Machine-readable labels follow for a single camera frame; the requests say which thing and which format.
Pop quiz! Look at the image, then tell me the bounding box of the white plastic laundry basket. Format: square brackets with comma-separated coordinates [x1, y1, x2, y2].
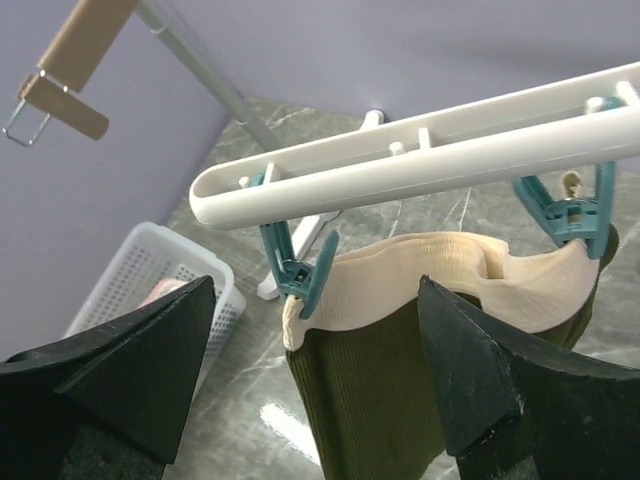
[65, 222, 246, 387]

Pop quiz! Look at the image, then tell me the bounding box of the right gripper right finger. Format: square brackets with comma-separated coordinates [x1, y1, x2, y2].
[417, 276, 639, 479]

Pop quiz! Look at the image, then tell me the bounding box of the wooden clip hanger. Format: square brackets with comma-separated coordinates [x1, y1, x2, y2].
[2, 0, 139, 147]

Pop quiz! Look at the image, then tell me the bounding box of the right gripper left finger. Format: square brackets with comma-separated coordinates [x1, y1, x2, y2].
[1, 276, 216, 479]

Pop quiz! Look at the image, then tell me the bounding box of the white plastic clip hanger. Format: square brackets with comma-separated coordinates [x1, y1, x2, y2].
[189, 63, 639, 230]

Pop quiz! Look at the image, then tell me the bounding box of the white pink garment in basket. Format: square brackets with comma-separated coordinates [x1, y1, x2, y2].
[139, 278, 187, 308]

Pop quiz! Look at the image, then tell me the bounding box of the olive green underwear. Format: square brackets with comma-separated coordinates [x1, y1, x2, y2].
[282, 230, 619, 479]

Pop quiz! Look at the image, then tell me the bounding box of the teal clothes peg right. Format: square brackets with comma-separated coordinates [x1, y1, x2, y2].
[512, 96, 626, 260]

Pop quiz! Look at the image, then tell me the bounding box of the white clothes drying rack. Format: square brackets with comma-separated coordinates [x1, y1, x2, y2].
[136, 1, 384, 300]

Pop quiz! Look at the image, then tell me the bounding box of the teal clothes peg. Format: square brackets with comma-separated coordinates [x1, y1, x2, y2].
[512, 96, 626, 260]
[247, 171, 341, 319]

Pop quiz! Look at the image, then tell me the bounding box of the teal clothes peg left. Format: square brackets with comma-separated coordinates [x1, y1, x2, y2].
[247, 171, 341, 319]

